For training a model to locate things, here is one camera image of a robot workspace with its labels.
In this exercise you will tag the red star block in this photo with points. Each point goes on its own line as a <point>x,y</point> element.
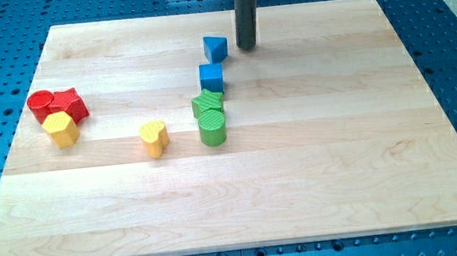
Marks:
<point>71,103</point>

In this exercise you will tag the green cylinder block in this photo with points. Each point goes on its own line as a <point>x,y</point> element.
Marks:
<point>212,127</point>

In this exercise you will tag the blue triangle block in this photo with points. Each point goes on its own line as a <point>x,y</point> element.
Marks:
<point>215,49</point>

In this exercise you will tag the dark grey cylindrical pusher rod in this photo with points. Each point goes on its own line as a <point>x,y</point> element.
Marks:
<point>245,23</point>

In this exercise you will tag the green star block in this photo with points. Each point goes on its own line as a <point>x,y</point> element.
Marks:
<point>207,100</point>

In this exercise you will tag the yellow hexagon block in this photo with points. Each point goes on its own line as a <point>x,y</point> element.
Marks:
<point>61,129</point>

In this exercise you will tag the blue cube block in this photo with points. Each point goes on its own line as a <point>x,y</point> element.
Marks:
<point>211,77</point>

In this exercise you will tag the yellow heart block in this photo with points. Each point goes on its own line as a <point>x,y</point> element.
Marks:
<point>155,138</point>

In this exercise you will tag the red cylinder block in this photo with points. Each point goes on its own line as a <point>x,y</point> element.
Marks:
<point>38,103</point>

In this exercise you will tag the light wooden board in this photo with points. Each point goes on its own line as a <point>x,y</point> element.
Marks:
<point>332,132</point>

